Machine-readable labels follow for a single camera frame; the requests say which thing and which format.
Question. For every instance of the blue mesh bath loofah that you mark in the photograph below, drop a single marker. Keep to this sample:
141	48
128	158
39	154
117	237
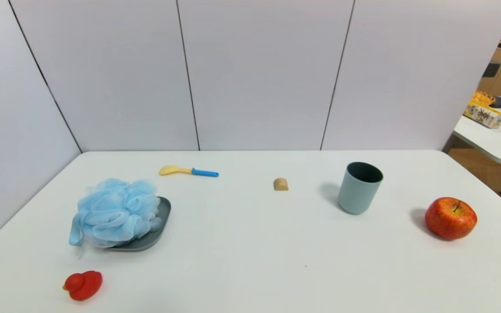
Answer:
115	215

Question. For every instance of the grey plastic dish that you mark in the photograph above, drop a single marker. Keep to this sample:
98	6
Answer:
161	224

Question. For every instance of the small tan wooden block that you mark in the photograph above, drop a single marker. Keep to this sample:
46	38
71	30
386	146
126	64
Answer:
281	184

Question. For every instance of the grey-blue plastic cup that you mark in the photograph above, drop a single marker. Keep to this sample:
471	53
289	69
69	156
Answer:
357	195

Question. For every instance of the red apple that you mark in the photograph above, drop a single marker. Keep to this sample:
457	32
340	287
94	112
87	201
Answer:
448	219

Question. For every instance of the red rubber duck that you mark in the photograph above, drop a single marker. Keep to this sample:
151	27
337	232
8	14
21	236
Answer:
85	286

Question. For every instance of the printed cardboard box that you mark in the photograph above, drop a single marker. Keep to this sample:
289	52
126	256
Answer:
484	116

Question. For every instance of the dark panel on shelf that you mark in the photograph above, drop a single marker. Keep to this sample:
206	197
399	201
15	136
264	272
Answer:
491	70

